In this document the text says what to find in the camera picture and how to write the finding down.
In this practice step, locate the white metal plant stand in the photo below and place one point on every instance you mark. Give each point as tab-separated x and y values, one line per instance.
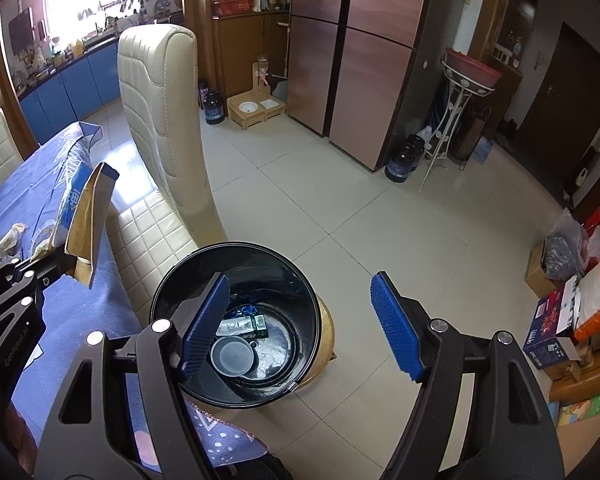
445	130

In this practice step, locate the red basin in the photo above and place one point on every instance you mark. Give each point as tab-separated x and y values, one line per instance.
472	69

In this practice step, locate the black wall screen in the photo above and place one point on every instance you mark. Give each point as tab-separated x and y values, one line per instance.
20	29

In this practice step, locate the blue kitchen cabinets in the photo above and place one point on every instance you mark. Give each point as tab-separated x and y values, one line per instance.
75	85

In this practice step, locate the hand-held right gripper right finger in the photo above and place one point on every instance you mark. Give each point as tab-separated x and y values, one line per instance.
395	330

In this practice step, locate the grey dustpan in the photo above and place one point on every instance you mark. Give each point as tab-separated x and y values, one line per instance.
280	91

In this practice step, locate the brown multi-door refrigerator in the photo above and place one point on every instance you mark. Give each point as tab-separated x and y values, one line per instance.
360	85

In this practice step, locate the person's left hand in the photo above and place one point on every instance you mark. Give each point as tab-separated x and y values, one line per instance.
15	435

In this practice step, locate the white plastic jug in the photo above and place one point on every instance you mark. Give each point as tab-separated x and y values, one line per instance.
426	134

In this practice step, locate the wooden shelf cabinet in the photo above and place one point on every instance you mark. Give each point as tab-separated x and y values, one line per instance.
240	45

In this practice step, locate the red egg tray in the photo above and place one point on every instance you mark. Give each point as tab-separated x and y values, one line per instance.
232	6

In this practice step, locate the brown cardboard box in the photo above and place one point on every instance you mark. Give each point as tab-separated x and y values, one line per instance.
537	272

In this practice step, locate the clear bag with dark contents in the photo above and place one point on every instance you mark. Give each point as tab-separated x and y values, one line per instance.
562	250

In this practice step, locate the black round trash bin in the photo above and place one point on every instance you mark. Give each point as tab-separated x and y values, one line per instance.
302	310

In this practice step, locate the brown paper bag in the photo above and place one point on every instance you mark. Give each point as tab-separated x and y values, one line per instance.
92	220

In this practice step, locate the wooden pet feeder stand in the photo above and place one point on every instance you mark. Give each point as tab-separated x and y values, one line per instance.
260	110

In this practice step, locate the clear plastic wrapper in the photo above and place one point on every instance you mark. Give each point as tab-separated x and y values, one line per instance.
45	240

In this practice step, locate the dark blue printed box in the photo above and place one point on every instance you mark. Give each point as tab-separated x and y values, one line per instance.
545	332

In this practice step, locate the dark wooden door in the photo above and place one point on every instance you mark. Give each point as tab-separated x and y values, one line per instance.
580	110

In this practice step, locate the grey plastic bowl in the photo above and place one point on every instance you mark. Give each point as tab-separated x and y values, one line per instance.
232	355

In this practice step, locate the beige wrapper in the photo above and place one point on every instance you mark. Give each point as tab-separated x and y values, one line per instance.
12	235

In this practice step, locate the dark cloth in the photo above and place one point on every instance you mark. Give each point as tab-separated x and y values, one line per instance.
260	467

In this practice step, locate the colourful picture box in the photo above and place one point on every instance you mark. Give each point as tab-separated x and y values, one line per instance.
582	407

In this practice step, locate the green printed packet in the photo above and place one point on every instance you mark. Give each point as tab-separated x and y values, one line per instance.
257	327

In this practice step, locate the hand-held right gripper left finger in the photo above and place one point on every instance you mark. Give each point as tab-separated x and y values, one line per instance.
205	330

